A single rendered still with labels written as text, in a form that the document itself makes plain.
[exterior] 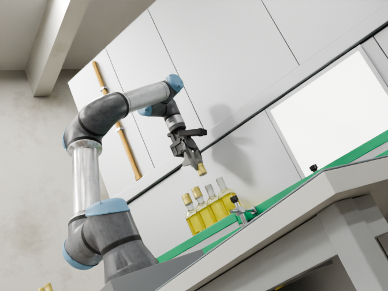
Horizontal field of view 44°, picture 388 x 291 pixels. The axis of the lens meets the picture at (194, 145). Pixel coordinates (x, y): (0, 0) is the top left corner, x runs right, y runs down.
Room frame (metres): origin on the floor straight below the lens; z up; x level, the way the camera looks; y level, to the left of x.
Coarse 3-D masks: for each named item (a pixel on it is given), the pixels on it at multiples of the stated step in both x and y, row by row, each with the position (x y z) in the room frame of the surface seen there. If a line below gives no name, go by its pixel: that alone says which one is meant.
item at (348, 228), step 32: (320, 224) 0.69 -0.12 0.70; (352, 224) 0.66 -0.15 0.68; (384, 224) 0.71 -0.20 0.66; (256, 256) 0.81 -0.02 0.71; (288, 256) 0.76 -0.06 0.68; (320, 256) 0.72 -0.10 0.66; (352, 256) 0.67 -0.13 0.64; (384, 256) 0.68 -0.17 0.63; (224, 288) 0.91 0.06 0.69; (256, 288) 0.84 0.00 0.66; (384, 288) 0.66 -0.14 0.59
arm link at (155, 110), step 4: (156, 104) 1.71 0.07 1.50; (160, 104) 1.71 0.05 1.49; (164, 104) 1.72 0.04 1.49; (144, 108) 1.71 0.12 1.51; (148, 108) 1.71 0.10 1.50; (152, 108) 1.73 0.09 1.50; (156, 108) 1.73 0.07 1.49; (160, 108) 1.73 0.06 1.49; (164, 108) 1.78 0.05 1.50; (140, 112) 1.73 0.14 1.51; (144, 112) 1.72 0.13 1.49; (148, 112) 1.72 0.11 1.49; (152, 112) 1.74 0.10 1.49; (156, 112) 1.75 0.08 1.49; (160, 112) 1.77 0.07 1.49; (164, 112) 1.79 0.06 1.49; (148, 116) 1.76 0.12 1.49; (152, 116) 1.77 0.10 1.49; (156, 116) 1.79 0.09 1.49; (160, 116) 1.80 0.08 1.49
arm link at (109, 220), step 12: (96, 204) 1.22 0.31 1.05; (108, 204) 1.22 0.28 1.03; (120, 204) 1.24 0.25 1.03; (96, 216) 1.22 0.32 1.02; (108, 216) 1.22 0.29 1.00; (120, 216) 1.23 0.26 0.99; (84, 228) 1.27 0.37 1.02; (96, 228) 1.23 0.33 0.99; (108, 228) 1.22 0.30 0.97; (120, 228) 1.23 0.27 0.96; (132, 228) 1.25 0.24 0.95; (84, 240) 1.27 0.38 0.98; (96, 240) 1.25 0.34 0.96; (108, 240) 1.22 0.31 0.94; (96, 252) 1.29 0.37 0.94
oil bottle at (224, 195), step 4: (224, 188) 1.79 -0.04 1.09; (228, 188) 1.79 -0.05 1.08; (220, 192) 1.79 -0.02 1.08; (224, 192) 1.78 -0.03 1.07; (228, 192) 1.77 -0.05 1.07; (232, 192) 1.79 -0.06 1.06; (220, 196) 1.79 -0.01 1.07; (224, 196) 1.78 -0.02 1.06; (228, 196) 1.78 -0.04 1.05; (220, 200) 1.79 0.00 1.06; (224, 200) 1.79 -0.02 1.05; (228, 200) 1.78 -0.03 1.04; (224, 204) 1.79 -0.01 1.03; (228, 204) 1.78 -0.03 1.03; (232, 204) 1.78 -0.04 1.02; (240, 204) 1.81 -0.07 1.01; (224, 208) 1.79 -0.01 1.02; (228, 208) 1.79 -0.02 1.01; (232, 208) 1.78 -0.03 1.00; (228, 212) 1.79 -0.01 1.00
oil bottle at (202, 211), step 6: (198, 204) 1.85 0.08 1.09; (204, 204) 1.83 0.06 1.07; (198, 210) 1.84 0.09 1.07; (204, 210) 1.83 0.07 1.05; (198, 216) 1.85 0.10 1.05; (204, 216) 1.83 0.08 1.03; (210, 216) 1.83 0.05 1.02; (204, 222) 1.84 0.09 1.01; (210, 222) 1.83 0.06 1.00; (204, 228) 1.84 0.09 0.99
